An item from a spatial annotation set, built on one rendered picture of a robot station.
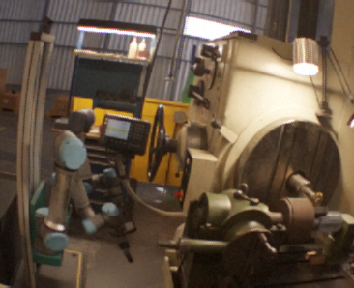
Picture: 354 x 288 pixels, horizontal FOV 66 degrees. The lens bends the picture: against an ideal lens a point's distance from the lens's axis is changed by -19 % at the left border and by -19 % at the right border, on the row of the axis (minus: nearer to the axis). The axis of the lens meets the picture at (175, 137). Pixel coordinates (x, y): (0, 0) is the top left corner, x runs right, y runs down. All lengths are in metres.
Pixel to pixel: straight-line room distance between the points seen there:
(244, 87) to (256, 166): 0.33
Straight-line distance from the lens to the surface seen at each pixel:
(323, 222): 1.32
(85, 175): 1.87
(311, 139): 1.44
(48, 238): 1.40
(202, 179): 1.32
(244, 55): 1.38
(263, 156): 1.35
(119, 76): 3.46
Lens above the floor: 1.68
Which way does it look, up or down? 12 degrees down
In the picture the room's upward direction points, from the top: 10 degrees clockwise
